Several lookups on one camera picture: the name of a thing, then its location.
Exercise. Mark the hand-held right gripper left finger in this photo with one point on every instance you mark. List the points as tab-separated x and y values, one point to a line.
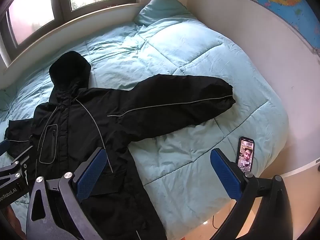
91	173

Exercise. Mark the dark framed window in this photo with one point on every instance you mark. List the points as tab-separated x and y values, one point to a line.
32	15

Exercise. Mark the teal pillow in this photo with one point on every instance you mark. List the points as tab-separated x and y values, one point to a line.
162	7
3	101

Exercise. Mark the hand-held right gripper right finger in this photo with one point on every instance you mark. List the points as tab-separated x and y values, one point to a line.
225	175

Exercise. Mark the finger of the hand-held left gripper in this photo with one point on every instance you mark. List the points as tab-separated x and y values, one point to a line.
21	156
3	146

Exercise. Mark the teal quilt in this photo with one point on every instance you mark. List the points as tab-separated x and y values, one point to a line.
180	55

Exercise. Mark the black hooded jacket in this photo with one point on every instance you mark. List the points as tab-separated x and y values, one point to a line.
82	120

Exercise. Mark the black smartphone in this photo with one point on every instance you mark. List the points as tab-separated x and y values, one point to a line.
245	155

